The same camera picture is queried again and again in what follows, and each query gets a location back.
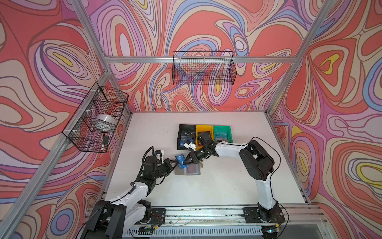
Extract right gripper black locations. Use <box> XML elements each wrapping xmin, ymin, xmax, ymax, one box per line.
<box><xmin>182</xmin><ymin>145</ymin><xmax>208</xmax><ymax>165</ymax></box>

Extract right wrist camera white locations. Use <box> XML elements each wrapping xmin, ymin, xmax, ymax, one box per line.
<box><xmin>184</xmin><ymin>140</ymin><xmax>197</xmax><ymax>151</ymax></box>

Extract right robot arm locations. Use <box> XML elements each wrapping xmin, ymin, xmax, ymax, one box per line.
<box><xmin>183</xmin><ymin>132</ymin><xmax>285</xmax><ymax>224</ymax></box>

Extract grey card holder wallet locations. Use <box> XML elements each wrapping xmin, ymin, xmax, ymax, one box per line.
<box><xmin>175</xmin><ymin>163</ymin><xmax>203</xmax><ymax>176</ymax></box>

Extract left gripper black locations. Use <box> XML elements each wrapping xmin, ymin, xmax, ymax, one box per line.
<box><xmin>151</xmin><ymin>159</ymin><xmax>179</xmax><ymax>181</ymax></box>

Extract black plastic bin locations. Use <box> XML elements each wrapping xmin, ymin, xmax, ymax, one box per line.
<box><xmin>177</xmin><ymin>124</ymin><xmax>197</xmax><ymax>150</ymax></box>

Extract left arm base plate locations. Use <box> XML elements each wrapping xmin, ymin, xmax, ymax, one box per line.
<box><xmin>138</xmin><ymin>208</ymin><xmax>166</xmax><ymax>226</ymax></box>

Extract black wire basket left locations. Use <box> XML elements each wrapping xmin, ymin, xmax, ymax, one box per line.
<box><xmin>62</xmin><ymin>83</ymin><xmax>129</xmax><ymax>153</ymax></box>

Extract white tape roll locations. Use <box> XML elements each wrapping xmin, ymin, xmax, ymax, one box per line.
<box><xmin>95</xmin><ymin>114</ymin><xmax>117</xmax><ymax>125</ymax></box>

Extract blue credit card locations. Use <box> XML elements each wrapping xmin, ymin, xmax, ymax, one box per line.
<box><xmin>176</xmin><ymin>154</ymin><xmax>188</xmax><ymax>169</ymax></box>

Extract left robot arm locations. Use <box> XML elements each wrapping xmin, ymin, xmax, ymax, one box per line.
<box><xmin>75</xmin><ymin>147</ymin><xmax>179</xmax><ymax>239</ymax></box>

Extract yellow plastic bin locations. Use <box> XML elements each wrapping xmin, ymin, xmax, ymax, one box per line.
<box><xmin>196</xmin><ymin>124</ymin><xmax>214</xmax><ymax>149</ymax></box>

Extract aluminium front rail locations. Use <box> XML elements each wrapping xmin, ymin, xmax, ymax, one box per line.
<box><xmin>121</xmin><ymin>205</ymin><xmax>335</xmax><ymax>239</ymax></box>

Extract black wire basket back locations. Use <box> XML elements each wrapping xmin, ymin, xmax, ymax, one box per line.
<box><xmin>172</xmin><ymin>50</ymin><xmax>237</xmax><ymax>85</ymax></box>

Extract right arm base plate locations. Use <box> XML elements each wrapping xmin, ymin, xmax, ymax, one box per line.
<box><xmin>241</xmin><ymin>205</ymin><xmax>286</xmax><ymax>224</ymax></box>

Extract green plastic bin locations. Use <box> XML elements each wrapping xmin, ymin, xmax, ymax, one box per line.
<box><xmin>213</xmin><ymin>125</ymin><xmax>233</xmax><ymax>143</ymax></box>

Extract black wire basket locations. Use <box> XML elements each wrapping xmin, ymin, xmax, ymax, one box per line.
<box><xmin>62</xmin><ymin>83</ymin><xmax>129</xmax><ymax>153</ymax></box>
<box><xmin>172</xmin><ymin>50</ymin><xmax>237</xmax><ymax>85</ymax></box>

